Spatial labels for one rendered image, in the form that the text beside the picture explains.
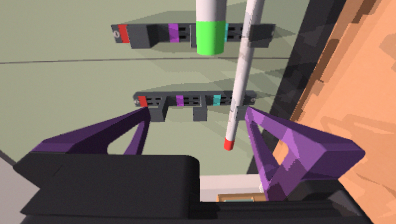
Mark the white bar with red end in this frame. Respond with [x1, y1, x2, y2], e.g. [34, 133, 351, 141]
[224, 0, 265, 150]

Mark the white bar with green ends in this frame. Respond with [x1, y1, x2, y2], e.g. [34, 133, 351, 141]
[196, 0, 227, 55]

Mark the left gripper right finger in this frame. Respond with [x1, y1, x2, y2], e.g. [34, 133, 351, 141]
[245, 106, 366, 201]

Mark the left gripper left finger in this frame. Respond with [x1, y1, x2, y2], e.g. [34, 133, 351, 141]
[30, 106, 151, 155]

